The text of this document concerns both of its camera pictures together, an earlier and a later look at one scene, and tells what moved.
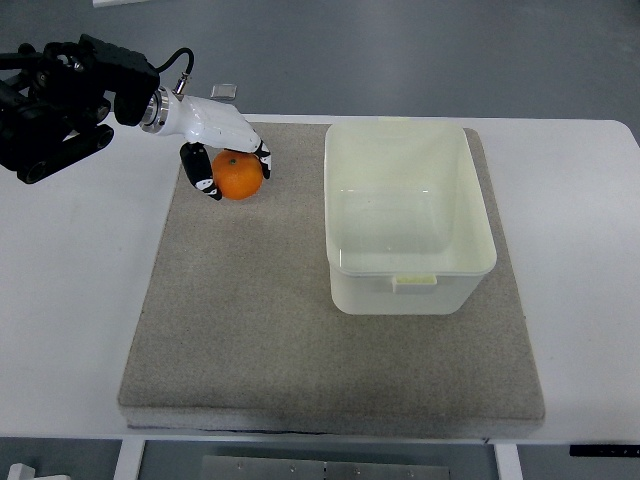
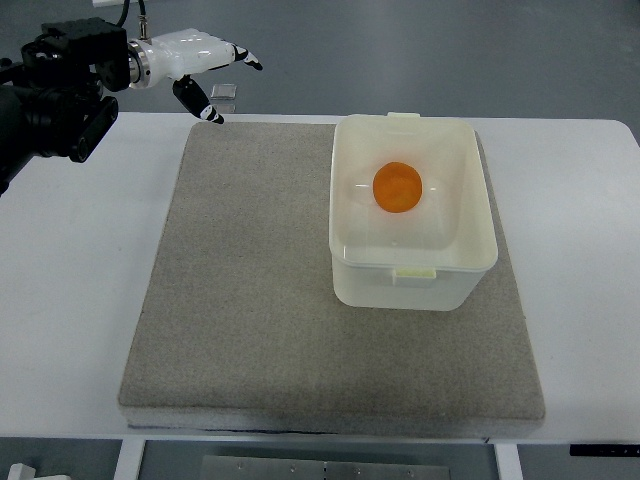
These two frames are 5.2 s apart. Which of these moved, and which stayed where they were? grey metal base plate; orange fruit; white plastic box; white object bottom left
Moved: orange fruit
Stayed: grey metal base plate; white plastic box; white object bottom left
